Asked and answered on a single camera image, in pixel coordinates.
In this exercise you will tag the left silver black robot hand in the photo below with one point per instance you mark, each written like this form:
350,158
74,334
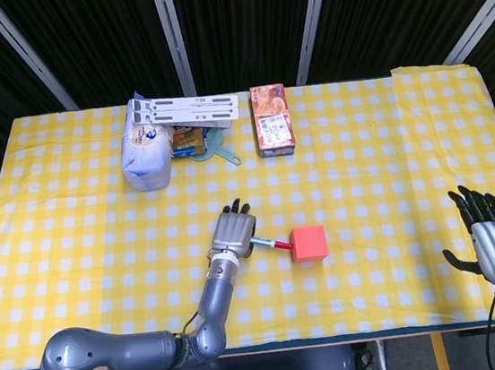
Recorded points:
233,234

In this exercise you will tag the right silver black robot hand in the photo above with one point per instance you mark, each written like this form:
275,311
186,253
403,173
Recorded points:
491,236

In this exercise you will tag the red and green marker pen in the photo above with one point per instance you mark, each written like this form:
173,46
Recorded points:
267,243

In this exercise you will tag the pink cube block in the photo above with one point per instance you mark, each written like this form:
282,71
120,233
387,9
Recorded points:
310,242

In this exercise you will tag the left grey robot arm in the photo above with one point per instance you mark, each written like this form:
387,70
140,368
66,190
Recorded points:
131,343

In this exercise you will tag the yellow white checkered tablecloth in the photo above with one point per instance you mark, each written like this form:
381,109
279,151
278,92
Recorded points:
252,220

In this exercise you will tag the small blue orange snack box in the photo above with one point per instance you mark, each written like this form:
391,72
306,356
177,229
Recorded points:
188,143

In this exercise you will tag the white plastic-wrapped bag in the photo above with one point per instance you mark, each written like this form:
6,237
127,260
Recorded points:
149,154

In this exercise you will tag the orange blue cookie box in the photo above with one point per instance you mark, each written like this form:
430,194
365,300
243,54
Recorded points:
272,121

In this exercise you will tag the white folding laptop stand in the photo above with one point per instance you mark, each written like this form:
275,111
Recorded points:
189,111

